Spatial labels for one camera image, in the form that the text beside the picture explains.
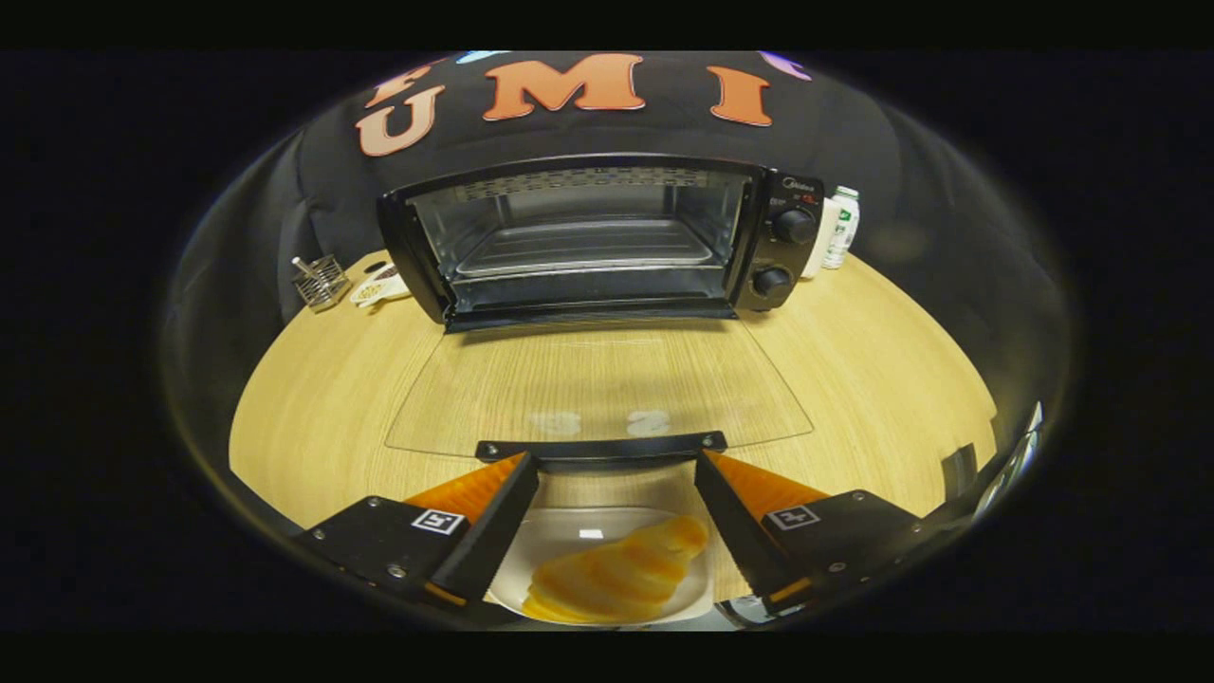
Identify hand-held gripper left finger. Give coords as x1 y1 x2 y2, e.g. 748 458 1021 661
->
289 452 542 610

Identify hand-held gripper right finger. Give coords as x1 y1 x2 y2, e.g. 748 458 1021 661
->
694 450 949 610

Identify yellow croissant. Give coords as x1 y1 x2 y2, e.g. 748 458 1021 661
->
522 515 709 624

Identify black toaster oven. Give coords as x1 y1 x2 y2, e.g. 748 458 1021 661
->
377 154 826 466

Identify white pop-up toaster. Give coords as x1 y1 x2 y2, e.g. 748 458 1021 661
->
801 197 840 279

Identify white plate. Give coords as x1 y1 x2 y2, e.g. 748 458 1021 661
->
486 506 717 627

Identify small white dish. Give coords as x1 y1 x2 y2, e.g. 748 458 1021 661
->
349 263 412 309

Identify white bottle with green label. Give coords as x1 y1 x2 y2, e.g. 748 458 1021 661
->
823 186 861 270

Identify metal wire rack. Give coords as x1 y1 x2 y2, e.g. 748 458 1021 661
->
291 254 352 312

